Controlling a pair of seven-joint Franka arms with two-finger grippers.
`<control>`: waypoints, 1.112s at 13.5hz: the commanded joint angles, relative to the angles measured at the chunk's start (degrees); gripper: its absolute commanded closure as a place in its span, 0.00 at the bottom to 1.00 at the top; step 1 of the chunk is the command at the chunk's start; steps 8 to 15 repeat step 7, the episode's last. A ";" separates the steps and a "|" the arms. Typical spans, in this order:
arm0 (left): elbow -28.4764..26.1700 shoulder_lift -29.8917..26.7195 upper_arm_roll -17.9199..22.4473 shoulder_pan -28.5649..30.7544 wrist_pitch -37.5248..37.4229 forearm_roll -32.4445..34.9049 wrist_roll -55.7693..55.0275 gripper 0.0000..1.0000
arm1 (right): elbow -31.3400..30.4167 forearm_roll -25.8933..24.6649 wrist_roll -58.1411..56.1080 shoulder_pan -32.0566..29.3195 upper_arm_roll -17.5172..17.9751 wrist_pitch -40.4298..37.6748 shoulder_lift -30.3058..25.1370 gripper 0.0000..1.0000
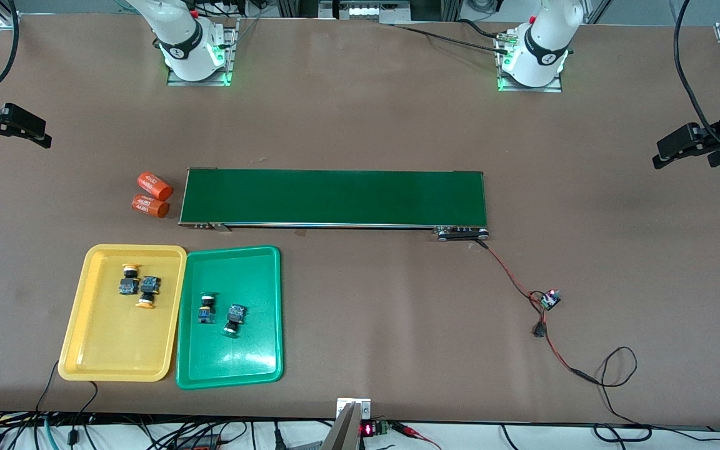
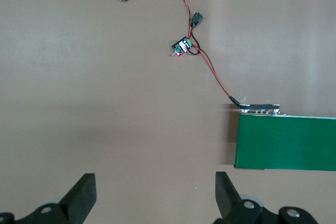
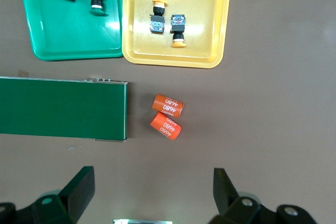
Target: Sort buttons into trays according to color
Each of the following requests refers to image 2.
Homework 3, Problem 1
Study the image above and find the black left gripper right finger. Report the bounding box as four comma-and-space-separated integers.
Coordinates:
214, 171, 320, 224

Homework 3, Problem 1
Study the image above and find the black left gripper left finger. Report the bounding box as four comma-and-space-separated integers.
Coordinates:
0, 173, 97, 224

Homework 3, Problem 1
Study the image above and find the green conveyor belt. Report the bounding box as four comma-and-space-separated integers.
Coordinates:
233, 102, 336, 172

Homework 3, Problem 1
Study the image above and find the small green controller board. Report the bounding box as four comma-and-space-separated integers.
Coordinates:
169, 37, 195, 58

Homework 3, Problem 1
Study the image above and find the red and black wire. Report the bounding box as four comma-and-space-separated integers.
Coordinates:
154, 0, 241, 108

